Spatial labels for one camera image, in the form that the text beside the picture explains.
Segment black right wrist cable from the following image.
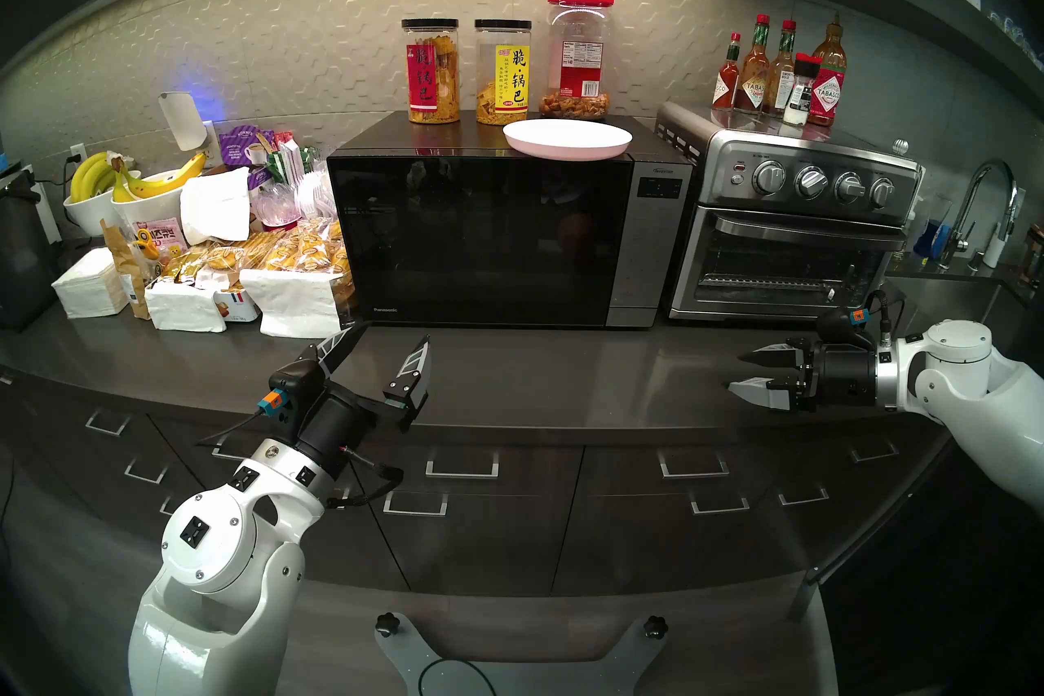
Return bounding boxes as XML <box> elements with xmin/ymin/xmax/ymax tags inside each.
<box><xmin>863</xmin><ymin>288</ymin><xmax>908</xmax><ymax>346</ymax></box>

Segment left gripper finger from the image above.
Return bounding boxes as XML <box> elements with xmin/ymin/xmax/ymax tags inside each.
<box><xmin>382</xmin><ymin>334</ymin><xmax>431</xmax><ymax>433</ymax></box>
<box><xmin>314</xmin><ymin>322</ymin><xmax>372</xmax><ymax>381</ymax></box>

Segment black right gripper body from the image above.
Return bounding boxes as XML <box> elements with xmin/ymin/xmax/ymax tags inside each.
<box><xmin>795</xmin><ymin>338</ymin><xmax>880</xmax><ymax>414</ymax></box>

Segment snack jar yellow label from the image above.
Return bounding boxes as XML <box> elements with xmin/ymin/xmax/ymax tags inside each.
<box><xmin>475</xmin><ymin>19</ymin><xmax>533</xmax><ymax>126</ymax></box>

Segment clear jar red lid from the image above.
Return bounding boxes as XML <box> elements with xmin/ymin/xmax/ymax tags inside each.
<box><xmin>540</xmin><ymin>0</ymin><xmax>616</xmax><ymax>121</ymax></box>

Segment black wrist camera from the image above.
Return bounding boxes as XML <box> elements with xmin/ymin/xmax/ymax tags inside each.
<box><xmin>258</xmin><ymin>358</ymin><xmax>327</xmax><ymax>422</ymax></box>
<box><xmin>816</xmin><ymin>305</ymin><xmax>878</xmax><ymax>349</ymax></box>

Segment white plastic forks bundle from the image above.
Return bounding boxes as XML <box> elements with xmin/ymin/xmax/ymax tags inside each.
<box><xmin>295</xmin><ymin>160</ymin><xmax>337</xmax><ymax>218</ymax></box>

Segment brown paper snack bag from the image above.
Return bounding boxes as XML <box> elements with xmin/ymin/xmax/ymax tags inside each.
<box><xmin>100</xmin><ymin>219</ymin><xmax>156</xmax><ymax>321</ymax></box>

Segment white fruit bowl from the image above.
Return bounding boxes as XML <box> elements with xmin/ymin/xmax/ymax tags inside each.
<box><xmin>110</xmin><ymin>168</ymin><xmax>197</xmax><ymax>230</ymax></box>
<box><xmin>64</xmin><ymin>187</ymin><xmax>123</xmax><ymax>237</ymax></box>

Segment purple biscotti bag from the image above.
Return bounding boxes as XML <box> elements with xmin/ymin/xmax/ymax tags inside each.
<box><xmin>219</xmin><ymin>124</ymin><xmax>278</xmax><ymax>191</ymax></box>

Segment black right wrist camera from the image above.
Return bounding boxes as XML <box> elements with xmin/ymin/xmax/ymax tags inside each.
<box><xmin>816</xmin><ymin>305</ymin><xmax>878</xmax><ymax>349</ymax></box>

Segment stainless steel toaster oven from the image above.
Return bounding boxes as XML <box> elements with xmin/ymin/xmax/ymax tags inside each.
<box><xmin>655</xmin><ymin>101</ymin><xmax>925</xmax><ymax>322</ymax></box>

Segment black looped wrist cable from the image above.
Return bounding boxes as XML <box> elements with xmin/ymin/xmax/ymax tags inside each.
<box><xmin>325</xmin><ymin>444</ymin><xmax>405</xmax><ymax>512</ymax></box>

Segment large orange hot sauce bottle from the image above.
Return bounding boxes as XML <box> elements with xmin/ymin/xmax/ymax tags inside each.
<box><xmin>807</xmin><ymin>12</ymin><xmax>848</xmax><ymax>128</ymax></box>

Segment pink Korean snack pack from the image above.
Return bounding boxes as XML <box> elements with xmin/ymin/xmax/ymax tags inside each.
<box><xmin>130</xmin><ymin>217</ymin><xmax>188</xmax><ymax>259</ymax></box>

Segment white box French flag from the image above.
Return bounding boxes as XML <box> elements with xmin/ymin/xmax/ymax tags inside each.
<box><xmin>214</xmin><ymin>285</ymin><xmax>262</xmax><ymax>324</ymax></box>

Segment ripe yellow banana bunch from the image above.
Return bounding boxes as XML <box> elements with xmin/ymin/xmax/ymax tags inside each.
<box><xmin>112</xmin><ymin>152</ymin><xmax>207</xmax><ymax>203</ymax></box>

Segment clear cup of plastic spoons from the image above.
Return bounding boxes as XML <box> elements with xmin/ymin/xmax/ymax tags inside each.
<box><xmin>253</xmin><ymin>181</ymin><xmax>304</xmax><ymax>232</ymax></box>

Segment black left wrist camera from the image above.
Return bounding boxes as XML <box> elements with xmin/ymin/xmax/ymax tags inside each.
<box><xmin>258</xmin><ymin>358</ymin><xmax>327</xmax><ymax>422</ymax></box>

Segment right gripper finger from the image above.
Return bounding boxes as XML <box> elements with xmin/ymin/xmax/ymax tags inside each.
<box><xmin>738</xmin><ymin>342</ymin><xmax>804</xmax><ymax>371</ymax></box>
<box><xmin>728</xmin><ymin>375</ymin><xmax>798</xmax><ymax>412</ymax></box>

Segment white napkin stack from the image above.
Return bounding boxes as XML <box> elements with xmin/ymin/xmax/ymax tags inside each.
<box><xmin>51</xmin><ymin>247</ymin><xmax>130</xmax><ymax>319</ymax></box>

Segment greenish yellow banana bunch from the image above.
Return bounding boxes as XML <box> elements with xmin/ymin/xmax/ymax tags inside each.
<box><xmin>69</xmin><ymin>151</ymin><xmax>117</xmax><ymax>204</ymax></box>

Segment white soap dispenser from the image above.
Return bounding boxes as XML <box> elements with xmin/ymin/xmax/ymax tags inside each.
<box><xmin>983</xmin><ymin>187</ymin><xmax>1027</xmax><ymax>270</ymax></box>

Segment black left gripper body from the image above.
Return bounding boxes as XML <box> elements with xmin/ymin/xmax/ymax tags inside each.
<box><xmin>295</xmin><ymin>383</ymin><xmax>406</xmax><ymax>477</ymax></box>

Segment snack jar red label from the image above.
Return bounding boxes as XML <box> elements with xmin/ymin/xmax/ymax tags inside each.
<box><xmin>400</xmin><ymin>18</ymin><xmax>462</xmax><ymax>125</ymax></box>

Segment green red tea packets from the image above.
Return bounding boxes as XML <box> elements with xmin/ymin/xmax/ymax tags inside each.
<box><xmin>265</xmin><ymin>130</ymin><xmax>321</xmax><ymax>186</ymax></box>

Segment steel sink basin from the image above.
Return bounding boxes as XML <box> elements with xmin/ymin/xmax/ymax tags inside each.
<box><xmin>885</xmin><ymin>277</ymin><xmax>1020</xmax><ymax>345</ymax></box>

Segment small white paper napkin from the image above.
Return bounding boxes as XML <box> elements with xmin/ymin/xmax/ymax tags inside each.
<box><xmin>145</xmin><ymin>277</ymin><xmax>229</xmax><ymax>333</ymax></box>

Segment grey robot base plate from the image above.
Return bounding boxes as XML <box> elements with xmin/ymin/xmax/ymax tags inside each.
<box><xmin>375</xmin><ymin>611</ymin><xmax>670</xmax><ymax>696</ymax></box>

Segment chrome kitchen faucet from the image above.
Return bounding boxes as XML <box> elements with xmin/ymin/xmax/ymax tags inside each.
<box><xmin>938</xmin><ymin>159</ymin><xmax>1020</xmax><ymax>271</ymax></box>

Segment white plug-in wall device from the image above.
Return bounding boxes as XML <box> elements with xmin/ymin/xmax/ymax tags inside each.
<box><xmin>157</xmin><ymin>91</ymin><xmax>208</xmax><ymax>152</ymax></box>

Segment yellow wrapped cake packs pile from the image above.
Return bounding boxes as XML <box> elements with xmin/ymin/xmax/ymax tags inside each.
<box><xmin>161</xmin><ymin>216</ymin><xmax>356</xmax><ymax>304</ymax></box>

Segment draped white paper napkin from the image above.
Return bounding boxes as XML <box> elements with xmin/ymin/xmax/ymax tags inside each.
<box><xmin>179</xmin><ymin>167</ymin><xmax>252</xmax><ymax>245</ymax></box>

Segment dark lower cabinet run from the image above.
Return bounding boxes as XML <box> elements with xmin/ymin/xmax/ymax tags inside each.
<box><xmin>0</xmin><ymin>368</ymin><xmax>963</xmax><ymax>597</ymax></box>

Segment black microwave body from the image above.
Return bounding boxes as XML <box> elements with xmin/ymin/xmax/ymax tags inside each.
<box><xmin>330</xmin><ymin>110</ymin><xmax>694</xmax><ymax>330</ymax></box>

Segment small red hot sauce bottle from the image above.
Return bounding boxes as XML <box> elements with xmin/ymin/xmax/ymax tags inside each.
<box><xmin>711</xmin><ymin>33</ymin><xmax>743</xmax><ymax>111</ymax></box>

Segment thin black camera cable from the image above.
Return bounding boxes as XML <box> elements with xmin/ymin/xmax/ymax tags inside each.
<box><xmin>196</xmin><ymin>411</ymin><xmax>265</xmax><ymax>449</ymax></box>

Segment white round plate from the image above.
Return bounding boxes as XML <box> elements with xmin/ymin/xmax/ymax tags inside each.
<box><xmin>502</xmin><ymin>119</ymin><xmax>634</xmax><ymax>161</ymax></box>

